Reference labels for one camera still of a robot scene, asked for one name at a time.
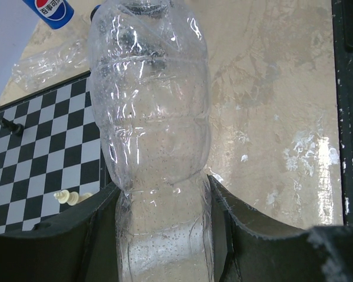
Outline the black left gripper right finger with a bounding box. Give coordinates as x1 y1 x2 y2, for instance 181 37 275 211
208 176 353 281

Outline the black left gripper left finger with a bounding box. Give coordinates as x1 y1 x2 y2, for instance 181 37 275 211
0 183 120 281

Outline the clear bottle without label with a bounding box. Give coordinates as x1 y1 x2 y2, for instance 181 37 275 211
12 38 88 93

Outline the Pepsi labelled bottle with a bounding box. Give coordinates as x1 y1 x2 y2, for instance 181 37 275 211
22 0 74 29

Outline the cream chess piece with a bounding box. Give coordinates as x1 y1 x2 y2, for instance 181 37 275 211
54 190 92 206

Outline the black and silver chessboard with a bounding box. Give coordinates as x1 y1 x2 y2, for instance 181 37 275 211
0 74 110 234

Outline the black chess piece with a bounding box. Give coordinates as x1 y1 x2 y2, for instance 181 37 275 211
0 117 24 136

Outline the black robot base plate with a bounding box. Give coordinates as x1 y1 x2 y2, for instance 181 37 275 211
332 1 353 226

